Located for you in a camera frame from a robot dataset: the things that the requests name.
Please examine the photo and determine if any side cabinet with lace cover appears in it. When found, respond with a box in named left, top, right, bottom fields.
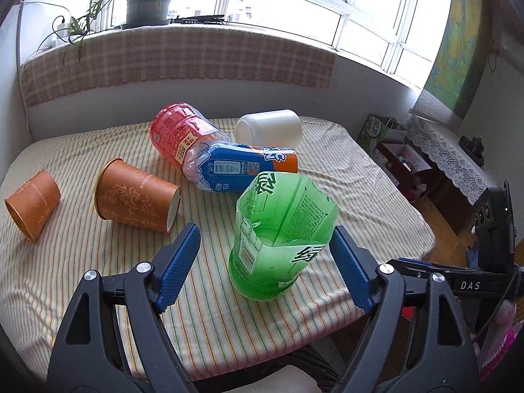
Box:
left=403, top=114, right=498, bottom=206

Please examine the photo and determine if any black flat device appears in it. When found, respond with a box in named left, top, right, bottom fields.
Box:
left=169, top=14, right=231, bottom=26

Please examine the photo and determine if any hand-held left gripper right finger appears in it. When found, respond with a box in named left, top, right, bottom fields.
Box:
left=328, top=225, right=480, bottom=393

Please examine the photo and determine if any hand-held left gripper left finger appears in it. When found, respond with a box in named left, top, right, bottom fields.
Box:
left=47, top=223, right=202, bottom=393

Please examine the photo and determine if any white plastic cup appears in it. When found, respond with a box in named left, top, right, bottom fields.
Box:
left=234, top=109, right=303, bottom=148

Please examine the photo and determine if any dark red open box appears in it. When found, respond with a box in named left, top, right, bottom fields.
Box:
left=369, top=141, right=435, bottom=202

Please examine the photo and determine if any pink fuzzy sleeved forearm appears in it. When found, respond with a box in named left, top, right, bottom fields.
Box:
left=477, top=321, right=519, bottom=381

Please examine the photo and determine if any plaid windowsill cloth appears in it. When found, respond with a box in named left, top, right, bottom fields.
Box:
left=20, top=25, right=337, bottom=109

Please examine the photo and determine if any red label plastic bottle cup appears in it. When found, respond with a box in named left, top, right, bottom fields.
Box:
left=149, top=102, right=231, bottom=168

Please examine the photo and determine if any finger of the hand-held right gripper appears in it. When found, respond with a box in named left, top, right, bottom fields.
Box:
left=386, top=256, right=476, bottom=280

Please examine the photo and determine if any dark teapot ornament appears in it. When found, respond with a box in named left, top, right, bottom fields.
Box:
left=458, top=135, right=486, bottom=165

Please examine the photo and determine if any dark wooden cabinet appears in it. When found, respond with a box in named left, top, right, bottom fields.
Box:
left=423, top=167, right=480, bottom=232

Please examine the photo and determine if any potted spider plant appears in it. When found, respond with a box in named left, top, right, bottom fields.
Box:
left=25, top=0, right=210, bottom=67

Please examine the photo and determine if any green paper bag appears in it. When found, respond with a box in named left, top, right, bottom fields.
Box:
left=357, top=114, right=408, bottom=153

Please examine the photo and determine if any large patterned orange paper cup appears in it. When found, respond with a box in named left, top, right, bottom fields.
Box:
left=94, top=158, right=182, bottom=234

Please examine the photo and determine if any small orange paper cup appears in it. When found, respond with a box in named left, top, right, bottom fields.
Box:
left=4, top=170, right=62, bottom=244

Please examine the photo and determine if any green cut plastic bottle cup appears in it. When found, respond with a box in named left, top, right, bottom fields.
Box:
left=228, top=171, right=340, bottom=302

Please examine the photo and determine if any blue label plastic bottle cup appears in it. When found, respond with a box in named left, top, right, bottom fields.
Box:
left=181, top=139, right=299, bottom=194

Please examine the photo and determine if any wall map scroll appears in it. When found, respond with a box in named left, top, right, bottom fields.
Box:
left=408, top=0, right=489, bottom=122

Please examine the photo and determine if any striped table cloth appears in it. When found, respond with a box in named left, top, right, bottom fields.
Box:
left=0, top=117, right=436, bottom=381

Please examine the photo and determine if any person's right hand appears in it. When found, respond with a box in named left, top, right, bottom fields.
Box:
left=493, top=298, right=515, bottom=325

